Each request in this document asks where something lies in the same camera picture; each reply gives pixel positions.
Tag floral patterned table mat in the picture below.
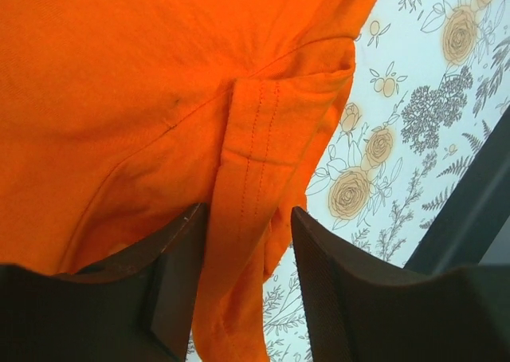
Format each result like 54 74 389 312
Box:
263 0 509 361

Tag orange t shirt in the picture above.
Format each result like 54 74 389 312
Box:
1 0 377 361

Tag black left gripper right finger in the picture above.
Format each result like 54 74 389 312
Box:
291 207 509 361

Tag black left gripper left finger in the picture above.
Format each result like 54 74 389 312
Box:
1 204 207 361

